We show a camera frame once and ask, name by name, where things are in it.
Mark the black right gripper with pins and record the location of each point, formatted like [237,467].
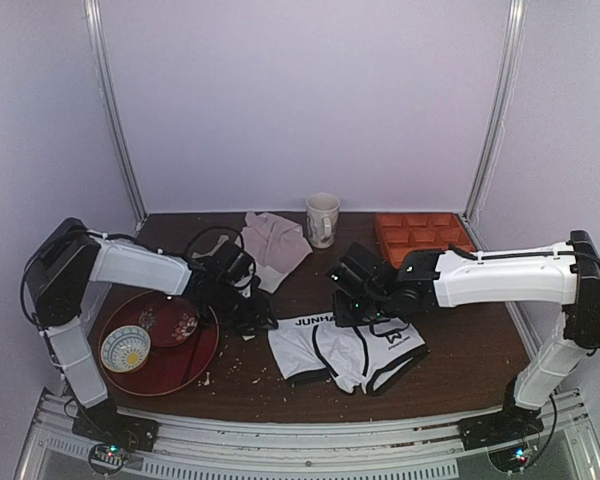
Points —
[347,310]

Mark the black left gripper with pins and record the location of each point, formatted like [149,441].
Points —
[253,310]

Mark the white black boxer briefs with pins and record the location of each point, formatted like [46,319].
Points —
[367,358]

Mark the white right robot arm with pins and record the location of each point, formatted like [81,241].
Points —
[369,289]

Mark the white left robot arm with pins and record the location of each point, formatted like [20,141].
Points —
[56,276]

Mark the pink white underwear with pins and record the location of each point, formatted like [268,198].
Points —
[277,245]

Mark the orange compartment tray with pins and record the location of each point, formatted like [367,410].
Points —
[398,234]

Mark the red floral bowl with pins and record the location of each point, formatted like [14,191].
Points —
[169,321]

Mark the round red tray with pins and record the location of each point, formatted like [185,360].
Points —
[167,370]

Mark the white ceramic mug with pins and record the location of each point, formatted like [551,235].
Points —
[322,210]

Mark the blue white patterned bowl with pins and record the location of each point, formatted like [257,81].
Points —
[125,349]

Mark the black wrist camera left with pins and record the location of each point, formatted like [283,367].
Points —
[231,263]

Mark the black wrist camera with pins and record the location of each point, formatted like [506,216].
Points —
[353,269]
[231,263]

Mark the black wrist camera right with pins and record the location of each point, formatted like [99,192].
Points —
[353,269]

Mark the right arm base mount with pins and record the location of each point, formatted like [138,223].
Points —
[510,423]

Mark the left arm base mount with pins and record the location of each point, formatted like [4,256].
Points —
[103,423]

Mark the aluminium front rail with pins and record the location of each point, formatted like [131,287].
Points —
[419,448]

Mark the right aluminium frame post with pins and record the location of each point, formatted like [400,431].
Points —
[502,96]

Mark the aluminium frame post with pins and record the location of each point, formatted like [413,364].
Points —
[502,96]
[97,39]

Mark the left aluminium frame post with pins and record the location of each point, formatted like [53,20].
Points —
[97,39]

